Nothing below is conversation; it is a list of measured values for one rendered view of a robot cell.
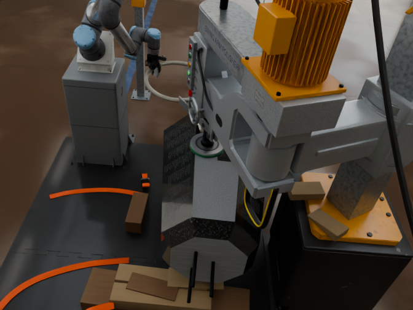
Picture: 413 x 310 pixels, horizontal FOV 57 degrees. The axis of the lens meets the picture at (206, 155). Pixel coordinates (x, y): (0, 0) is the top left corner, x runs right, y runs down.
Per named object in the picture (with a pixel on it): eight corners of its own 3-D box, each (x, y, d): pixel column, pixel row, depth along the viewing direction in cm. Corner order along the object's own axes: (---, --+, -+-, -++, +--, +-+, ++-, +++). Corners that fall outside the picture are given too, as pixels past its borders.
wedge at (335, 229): (346, 234, 203) (350, 227, 200) (334, 242, 198) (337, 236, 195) (318, 209, 215) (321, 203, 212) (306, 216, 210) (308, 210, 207)
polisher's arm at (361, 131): (381, 117, 207) (401, 77, 191) (431, 158, 184) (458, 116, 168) (263, 141, 182) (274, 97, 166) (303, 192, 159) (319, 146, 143)
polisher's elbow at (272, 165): (274, 149, 177) (283, 115, 164) (296, 178, 164) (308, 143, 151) (238, 157, 171) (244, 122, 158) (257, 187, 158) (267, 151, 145)
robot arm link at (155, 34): (150, 25, 268) (163, 29, 267) (150, 41, 277) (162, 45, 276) (144, 31, 262) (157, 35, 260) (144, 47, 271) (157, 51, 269)
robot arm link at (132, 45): (109, 21, 206) (138, 63, 273) (117, 0, 207) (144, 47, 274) (89, 15, 207) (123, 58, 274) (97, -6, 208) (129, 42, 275)
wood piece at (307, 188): (317, 187, 228) (319, 181, 225) (323, 199, 221) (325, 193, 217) (285, 187, 225) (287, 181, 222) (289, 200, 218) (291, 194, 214)
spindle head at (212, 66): (246, 135, 208) (261, 60, 179) (208, 141, 201) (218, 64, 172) (222, 99, 233) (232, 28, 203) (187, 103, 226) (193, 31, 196)
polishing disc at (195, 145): (183, 144, 238) (183, 142, 237) (205, 130, 251) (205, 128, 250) (208, 160, 228) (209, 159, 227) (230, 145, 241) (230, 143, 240)
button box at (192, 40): (195, 90, 213) (198, 42, 194) (190, 90, 212) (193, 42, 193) (190, 83, 218) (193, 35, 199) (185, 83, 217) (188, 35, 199)
